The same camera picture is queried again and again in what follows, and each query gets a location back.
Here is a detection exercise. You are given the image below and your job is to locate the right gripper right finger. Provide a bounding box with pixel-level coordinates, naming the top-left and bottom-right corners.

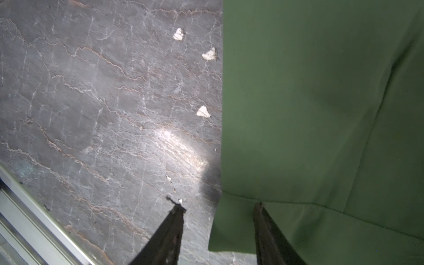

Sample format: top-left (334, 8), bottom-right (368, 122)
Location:
top-left (254, 202), bottom-right (306, 265)

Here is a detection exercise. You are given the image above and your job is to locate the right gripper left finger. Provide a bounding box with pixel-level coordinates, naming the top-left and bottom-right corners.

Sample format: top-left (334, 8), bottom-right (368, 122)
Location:
top-left (130, 197), bottom-right (186, 265)

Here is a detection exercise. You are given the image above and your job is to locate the green skirt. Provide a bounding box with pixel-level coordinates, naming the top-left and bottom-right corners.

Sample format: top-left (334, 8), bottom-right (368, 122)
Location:
top-left (208, 1), bottom-right (424, 265)

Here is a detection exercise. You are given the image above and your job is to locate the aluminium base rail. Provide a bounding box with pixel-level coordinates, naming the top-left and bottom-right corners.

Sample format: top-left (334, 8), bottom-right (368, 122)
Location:
top-left (1, 167), bottom-right (99, 265)

